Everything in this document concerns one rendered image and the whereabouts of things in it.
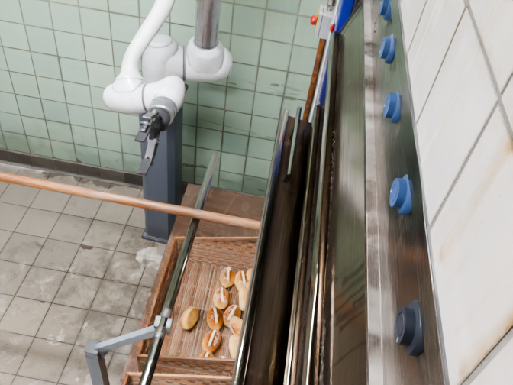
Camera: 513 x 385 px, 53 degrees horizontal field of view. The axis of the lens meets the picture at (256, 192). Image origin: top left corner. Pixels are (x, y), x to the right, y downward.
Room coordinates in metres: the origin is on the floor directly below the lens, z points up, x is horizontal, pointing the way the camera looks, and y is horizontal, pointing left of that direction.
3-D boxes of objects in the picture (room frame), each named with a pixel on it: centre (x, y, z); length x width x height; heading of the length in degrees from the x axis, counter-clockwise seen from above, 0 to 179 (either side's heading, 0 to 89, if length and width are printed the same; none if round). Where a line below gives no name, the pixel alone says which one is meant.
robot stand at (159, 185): (2.00, 0.52, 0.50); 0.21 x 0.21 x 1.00; 84
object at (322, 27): (2.01, -0.17, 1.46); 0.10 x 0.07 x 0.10; 178
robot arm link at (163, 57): (2.00, 0.51, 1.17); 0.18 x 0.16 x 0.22; 104
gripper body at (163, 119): (1.33, 0.36, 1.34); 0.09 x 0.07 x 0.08; 178
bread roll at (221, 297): (1.19, 0.07, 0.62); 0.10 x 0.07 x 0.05; 13
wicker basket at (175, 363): (1.09, 0.08, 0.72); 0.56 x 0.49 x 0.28; 179
